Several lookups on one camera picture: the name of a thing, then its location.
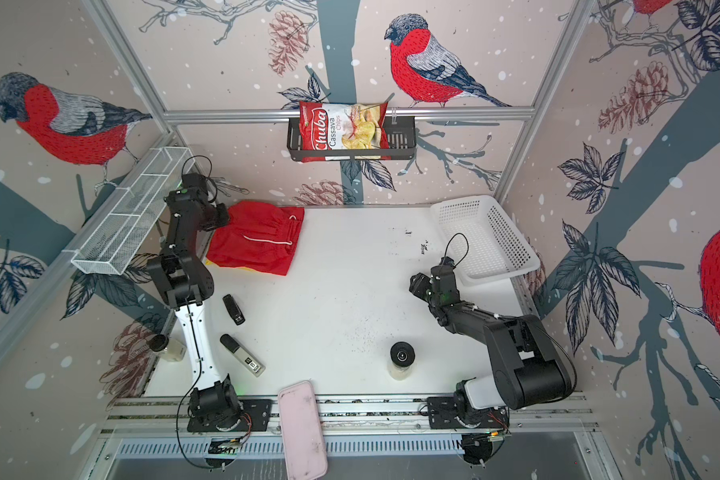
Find red shorts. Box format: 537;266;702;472
206;201;305;276

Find white plastic basket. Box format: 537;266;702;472
430;195;541;285

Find yellow shorts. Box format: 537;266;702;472
219;262;262;272

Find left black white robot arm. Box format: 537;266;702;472
147;186;243;432

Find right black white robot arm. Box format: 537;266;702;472
409;264;578;430

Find jar with black lid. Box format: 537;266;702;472
388;341;416;381

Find red cassava chips bag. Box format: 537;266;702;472
299;102;389;162

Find grey white remote device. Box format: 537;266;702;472
220;334;265;377

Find pink silicone case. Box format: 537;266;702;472
277;381;328;480

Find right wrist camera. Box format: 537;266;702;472
430;256;456;283

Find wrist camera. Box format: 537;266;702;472
181;172;210;200
430;256;456;283

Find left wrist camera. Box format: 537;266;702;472
181;172;210;200

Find white wire wall basket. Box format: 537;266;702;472
71;146;191;275

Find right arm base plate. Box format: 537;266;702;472
424;393;510;431

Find black wall shelf basket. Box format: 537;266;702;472
286;116;417;163

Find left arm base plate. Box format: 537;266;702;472
187;399;273;434

